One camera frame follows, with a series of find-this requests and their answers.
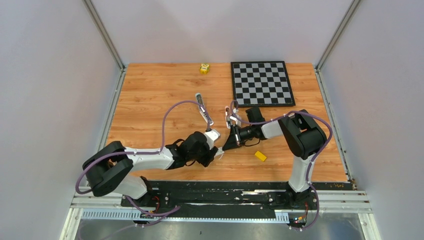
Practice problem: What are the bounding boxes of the aluminium rail base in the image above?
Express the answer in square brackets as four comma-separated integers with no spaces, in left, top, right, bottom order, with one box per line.
[60,189,381,240]

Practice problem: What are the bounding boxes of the small yellow toy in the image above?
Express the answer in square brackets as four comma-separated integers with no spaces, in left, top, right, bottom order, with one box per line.
[199,63,210,74]

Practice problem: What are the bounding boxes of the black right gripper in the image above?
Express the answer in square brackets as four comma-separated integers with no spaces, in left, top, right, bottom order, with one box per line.
[223,124,256,151]

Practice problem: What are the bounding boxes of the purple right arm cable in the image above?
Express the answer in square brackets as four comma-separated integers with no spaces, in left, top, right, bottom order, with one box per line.
[229,100,333,231]

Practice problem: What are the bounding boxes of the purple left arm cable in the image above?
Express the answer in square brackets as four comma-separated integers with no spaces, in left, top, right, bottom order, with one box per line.
[75,100,213,195]

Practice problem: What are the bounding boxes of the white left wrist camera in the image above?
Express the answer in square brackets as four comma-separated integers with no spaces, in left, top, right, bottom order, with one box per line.
[204,129,221,146]

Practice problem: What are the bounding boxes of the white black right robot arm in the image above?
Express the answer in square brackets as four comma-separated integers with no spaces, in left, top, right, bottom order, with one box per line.
[222,106,333,209]

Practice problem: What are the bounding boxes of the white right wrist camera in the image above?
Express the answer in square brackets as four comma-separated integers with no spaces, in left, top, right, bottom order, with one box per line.
[230,108,242,127]

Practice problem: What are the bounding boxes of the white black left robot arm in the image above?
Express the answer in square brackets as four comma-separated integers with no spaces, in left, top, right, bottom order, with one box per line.
[82,129,221,207]

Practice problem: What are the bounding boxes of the black grey chessboard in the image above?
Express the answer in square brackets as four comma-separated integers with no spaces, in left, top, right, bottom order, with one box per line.
[230,60,296,107]

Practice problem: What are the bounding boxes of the white staples box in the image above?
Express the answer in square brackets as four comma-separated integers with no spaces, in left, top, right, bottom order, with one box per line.
[214,147,225,157]

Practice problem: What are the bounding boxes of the yellow rectangular block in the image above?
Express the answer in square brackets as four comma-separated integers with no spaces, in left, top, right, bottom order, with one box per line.
[254,151,267,162]

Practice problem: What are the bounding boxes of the pink white small stapler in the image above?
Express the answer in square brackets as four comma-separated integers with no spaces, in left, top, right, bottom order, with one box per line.
[225,106,233,129]

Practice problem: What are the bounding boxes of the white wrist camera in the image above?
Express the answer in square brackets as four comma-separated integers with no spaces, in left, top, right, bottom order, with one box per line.
[230,108,242,127]
[204,129,221,146]

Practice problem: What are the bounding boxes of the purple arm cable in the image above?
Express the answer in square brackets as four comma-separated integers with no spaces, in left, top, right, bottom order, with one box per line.
[75,100,213,195]
[229,100,333,231]

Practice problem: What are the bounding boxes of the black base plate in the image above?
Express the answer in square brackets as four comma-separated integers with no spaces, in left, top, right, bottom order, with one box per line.
[121,180,319,210]

